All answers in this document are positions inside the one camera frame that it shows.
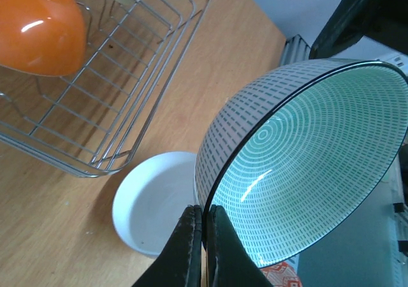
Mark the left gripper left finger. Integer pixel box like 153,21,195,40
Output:
133,205,202,287

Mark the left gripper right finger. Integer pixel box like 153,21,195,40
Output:
205,205,271,286

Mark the teal patterned ceramic bowl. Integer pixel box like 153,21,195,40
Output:
194,59,407,268

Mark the chrome wire dish rack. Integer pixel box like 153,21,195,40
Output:
1,0,210,177

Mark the orange white ceramic bowl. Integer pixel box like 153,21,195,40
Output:
1,0,86,76

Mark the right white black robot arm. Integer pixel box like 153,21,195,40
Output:
309,0,407,59

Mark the red patterned ceramic bowl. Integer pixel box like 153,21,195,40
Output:
261,261,303,287

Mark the plain white bottom bowl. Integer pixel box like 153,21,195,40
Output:
112,151,196,258

